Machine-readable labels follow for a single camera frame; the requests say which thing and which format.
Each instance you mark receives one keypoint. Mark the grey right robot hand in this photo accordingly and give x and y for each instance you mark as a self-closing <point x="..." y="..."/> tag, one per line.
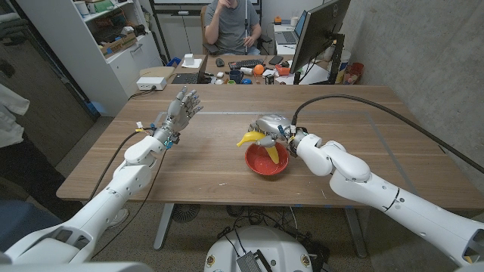
<point x="274" y="124"/>

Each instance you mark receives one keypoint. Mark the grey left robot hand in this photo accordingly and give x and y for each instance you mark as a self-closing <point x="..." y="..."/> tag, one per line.
<point x="179" y="113"/>

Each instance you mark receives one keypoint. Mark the yellow toy banana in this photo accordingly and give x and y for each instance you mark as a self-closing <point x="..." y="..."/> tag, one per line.
<point x="249" y="136"/>

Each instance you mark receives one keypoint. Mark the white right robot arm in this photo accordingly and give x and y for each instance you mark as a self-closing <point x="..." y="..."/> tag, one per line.
<point x="378" y="189"/>

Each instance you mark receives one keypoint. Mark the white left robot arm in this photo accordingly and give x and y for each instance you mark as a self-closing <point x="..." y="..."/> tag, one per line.
<point x="102" y="204"/>

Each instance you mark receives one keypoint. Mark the red bowl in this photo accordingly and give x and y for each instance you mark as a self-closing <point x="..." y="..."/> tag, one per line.
<point x="261" y="164"/>

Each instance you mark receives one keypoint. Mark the black laptop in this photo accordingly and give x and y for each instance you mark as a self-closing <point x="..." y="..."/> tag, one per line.
<point x="187" y="78"/>

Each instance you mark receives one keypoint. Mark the white power box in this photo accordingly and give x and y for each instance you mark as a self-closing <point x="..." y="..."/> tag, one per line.
<point x="151" y="83"/>

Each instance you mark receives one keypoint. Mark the blue plastic bin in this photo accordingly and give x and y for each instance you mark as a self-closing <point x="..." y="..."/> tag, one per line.
<point x="173" y="62"/>

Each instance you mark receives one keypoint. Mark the small white box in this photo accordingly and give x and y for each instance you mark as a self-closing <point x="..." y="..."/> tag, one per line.
<point x="188" y="59"/>

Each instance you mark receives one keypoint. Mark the orange ball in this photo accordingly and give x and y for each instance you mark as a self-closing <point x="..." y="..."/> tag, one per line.
<point x="258" y="69"/>

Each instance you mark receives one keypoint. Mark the dark blue mug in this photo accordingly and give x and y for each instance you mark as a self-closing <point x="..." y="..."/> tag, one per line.
<point x="236" y="76"/>

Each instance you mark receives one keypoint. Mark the black phone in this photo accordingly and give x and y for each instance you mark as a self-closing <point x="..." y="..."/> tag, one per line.
<point x="275" y="60"/>

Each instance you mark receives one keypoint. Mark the black computer mouse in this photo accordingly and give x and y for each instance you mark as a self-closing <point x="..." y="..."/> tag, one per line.
<point x="220" y="62"/>

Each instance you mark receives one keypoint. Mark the black keyboard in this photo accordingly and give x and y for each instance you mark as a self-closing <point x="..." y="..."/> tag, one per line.
<point x="246" y="63"/>

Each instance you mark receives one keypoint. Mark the open silver laptop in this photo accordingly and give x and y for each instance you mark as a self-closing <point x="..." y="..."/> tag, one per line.
<point x="289" y="37"/>

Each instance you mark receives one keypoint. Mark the cardboard box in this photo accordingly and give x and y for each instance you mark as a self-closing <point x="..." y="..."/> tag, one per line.
<point x="119" y="44"/>

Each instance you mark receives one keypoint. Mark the red bag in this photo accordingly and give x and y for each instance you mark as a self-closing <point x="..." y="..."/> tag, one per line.
<point x="353" y="73"/>

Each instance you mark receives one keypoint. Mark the white shelf cabinet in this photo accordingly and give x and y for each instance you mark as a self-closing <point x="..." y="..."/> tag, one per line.
<point x="90" y="72"/>

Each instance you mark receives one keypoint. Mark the round floor fan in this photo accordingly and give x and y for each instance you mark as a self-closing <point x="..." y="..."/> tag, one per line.
<point x="186" y="212"/>

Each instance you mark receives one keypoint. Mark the seated person grey shirt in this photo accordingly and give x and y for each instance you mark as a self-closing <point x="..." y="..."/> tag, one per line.
<point x="230" y="26"/>

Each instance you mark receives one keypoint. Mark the black computer monitor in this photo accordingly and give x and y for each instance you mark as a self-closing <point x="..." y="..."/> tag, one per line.
<point x="317" y="30"/>

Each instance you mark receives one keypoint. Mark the thin white stick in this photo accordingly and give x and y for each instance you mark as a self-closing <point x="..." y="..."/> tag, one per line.
<point x="246" y="22"/>

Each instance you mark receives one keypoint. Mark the grey table leg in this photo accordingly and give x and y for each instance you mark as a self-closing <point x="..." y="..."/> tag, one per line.
<point x="356" y="232"/>
<point x="163" y="226"/>

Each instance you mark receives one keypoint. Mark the white robot torso base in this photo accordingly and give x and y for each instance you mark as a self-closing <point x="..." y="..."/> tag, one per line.
<point x="261" y="249"/>

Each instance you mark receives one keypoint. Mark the standing person white jacket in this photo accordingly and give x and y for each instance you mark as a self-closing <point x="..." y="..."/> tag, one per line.
<point x="11" y="121"/>

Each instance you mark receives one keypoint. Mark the dark blue seat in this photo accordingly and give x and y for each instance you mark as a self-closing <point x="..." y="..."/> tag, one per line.
<point x="22" y="223"/>

